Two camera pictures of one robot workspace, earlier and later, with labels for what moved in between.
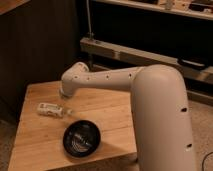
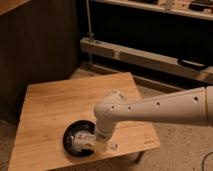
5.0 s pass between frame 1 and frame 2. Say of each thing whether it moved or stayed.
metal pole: stayed
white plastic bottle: moved
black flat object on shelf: stayed
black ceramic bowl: stayed
